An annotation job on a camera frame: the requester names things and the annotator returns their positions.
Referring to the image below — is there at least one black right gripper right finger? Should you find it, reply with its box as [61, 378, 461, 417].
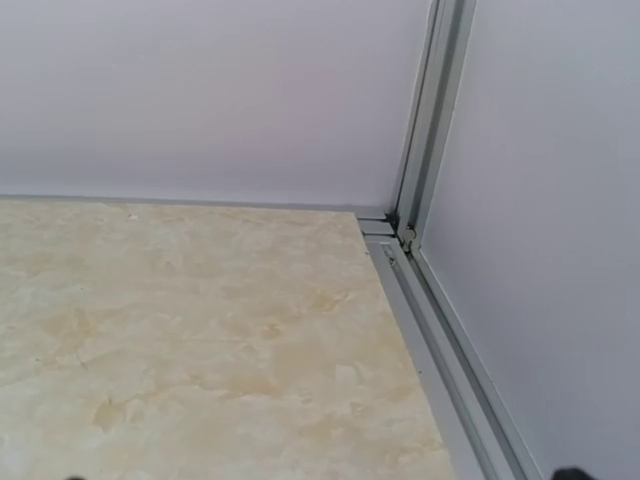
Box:
[552, 467, 593, 480]

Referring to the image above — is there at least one right aluminium table rail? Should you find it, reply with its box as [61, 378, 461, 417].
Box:
[356, 212, 543, 479]

